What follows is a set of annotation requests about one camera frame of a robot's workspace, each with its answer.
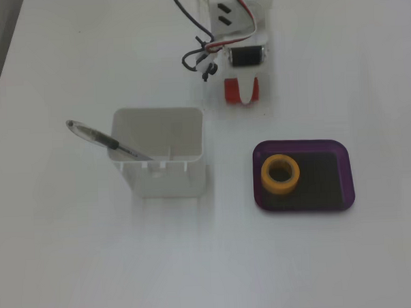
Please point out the yellow tape roll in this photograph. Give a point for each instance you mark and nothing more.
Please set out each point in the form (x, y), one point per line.
(266, 178)

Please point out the clear black ballpoint pen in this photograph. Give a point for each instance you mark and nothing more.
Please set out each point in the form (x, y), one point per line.
(95, 135)

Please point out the purple tray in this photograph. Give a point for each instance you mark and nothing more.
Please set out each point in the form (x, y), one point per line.
(332, 175)

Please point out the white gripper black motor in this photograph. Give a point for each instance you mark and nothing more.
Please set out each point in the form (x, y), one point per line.
(241, 57)

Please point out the white plastic box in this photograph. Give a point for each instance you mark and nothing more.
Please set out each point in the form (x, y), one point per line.
(165, 176)

